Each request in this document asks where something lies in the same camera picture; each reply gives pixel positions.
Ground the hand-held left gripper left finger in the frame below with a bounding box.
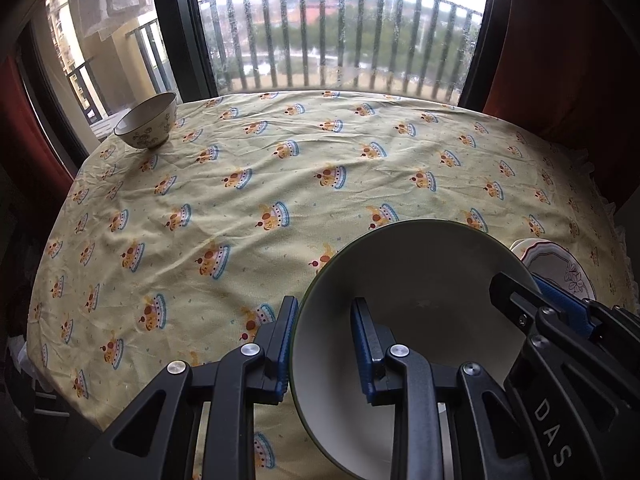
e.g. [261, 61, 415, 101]
[75, 296, 299, 480]

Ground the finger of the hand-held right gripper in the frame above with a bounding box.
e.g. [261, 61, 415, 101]
[489, 272, 640, 401]
[532, 274, 640, 358]

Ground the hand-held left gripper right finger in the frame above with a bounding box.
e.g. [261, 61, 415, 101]
[350, 298, 531, 480]

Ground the red-rimmed white plate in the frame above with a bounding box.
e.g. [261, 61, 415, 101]
[519, 241, 597, 307]

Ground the large green-rimmed ceramic bowl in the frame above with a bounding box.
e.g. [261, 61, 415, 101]
[290, 219, 543, 480]

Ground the yellow printed tablecloth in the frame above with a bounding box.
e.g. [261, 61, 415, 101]
[27, 89, 628, 480]

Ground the red curtain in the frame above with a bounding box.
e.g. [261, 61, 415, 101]
[0, 55, 76, 201]
[482, 0, 640, 206]

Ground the small floral ceramic bowl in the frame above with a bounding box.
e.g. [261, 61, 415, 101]
[114, 91, 179, 151]

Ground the balcony railing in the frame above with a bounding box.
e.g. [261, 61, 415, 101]
[199, 0, 482, 107]

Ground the dark window frame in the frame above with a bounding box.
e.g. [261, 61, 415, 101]
[15, 0, 516, 161]

